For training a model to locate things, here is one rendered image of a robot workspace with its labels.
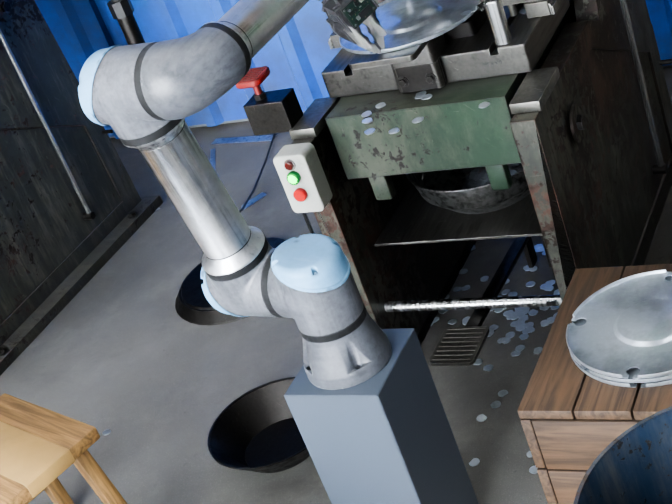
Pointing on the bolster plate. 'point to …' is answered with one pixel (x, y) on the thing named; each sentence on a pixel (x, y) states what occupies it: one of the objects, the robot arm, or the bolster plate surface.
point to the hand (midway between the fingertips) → (376, 45)
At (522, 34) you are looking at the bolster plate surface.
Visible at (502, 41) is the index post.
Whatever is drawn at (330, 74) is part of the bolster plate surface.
